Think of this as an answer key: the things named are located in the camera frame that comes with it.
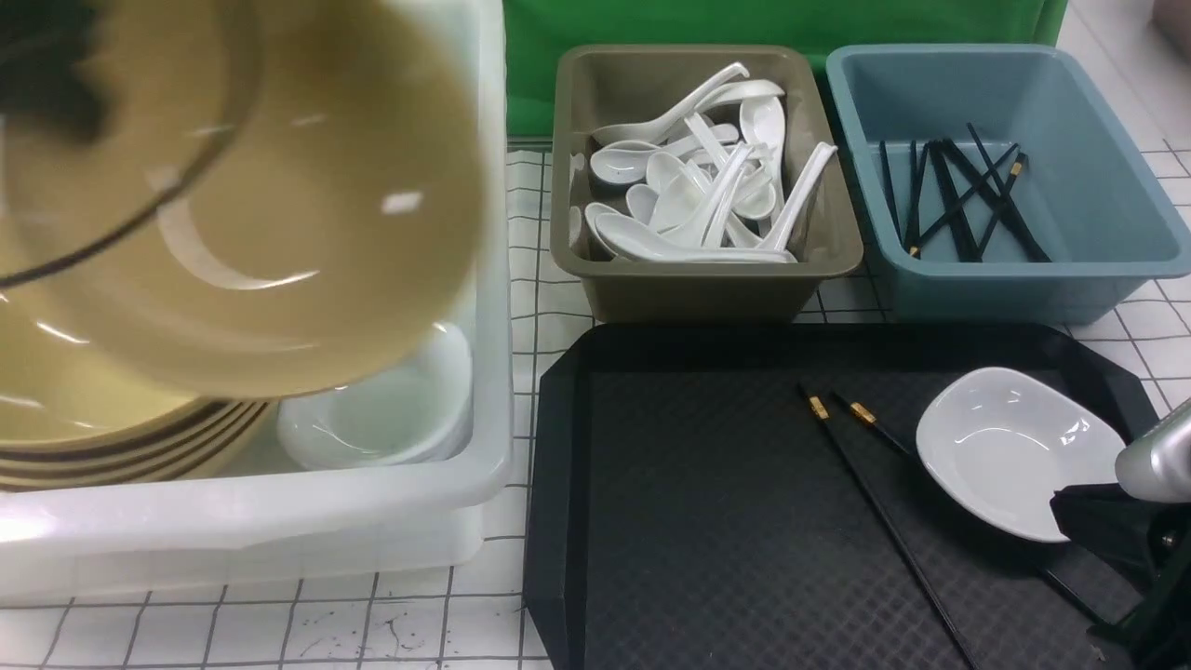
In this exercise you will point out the black chopstick in bin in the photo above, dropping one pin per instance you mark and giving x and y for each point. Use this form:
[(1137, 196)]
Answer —
[(994, 186)]

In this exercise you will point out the black gold-tipped chopstick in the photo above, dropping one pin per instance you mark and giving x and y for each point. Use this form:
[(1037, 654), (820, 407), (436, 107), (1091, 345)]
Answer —
[(870, 421), (823, 416)]

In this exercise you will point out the black plastic serving tray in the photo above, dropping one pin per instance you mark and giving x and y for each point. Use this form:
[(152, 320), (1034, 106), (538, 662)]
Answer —
[(687, 510)]

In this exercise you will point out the white square sauce dish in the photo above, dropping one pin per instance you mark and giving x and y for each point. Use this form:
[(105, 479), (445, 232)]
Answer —
[(1001, 444)]

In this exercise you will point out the green backdrop cloth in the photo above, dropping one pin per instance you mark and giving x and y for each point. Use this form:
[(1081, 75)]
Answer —
[(539, 33)]

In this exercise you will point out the large white plastic bin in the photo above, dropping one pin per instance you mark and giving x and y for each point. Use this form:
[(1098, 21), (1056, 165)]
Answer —
[(124, 536)]

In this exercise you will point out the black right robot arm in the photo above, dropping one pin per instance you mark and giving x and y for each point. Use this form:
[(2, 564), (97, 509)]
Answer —
[(1156, 466)]

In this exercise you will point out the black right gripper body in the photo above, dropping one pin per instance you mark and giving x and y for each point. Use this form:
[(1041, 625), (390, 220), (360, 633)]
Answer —
[(1148, 545)]

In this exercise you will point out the blue plastic chopstick bin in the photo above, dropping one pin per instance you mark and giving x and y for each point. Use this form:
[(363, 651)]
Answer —
[(1086, 194)]

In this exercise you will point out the stacked white dishes in bin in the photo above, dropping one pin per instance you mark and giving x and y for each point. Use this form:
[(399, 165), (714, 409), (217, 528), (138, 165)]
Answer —
[(419, 411)]

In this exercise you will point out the yellow noodle bowl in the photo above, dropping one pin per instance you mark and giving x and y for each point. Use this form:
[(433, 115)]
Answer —
[(244, 199)]

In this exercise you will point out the yellow stacked bowl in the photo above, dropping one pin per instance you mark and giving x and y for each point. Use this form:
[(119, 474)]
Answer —
[(111, 443), (203, 452)]

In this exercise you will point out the white checkered tablecloth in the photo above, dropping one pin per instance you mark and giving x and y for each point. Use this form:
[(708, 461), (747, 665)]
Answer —
[(468, 617)]

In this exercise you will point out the white soup spoon right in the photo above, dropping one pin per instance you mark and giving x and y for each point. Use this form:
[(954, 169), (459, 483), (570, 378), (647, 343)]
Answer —
[(782, 230)]

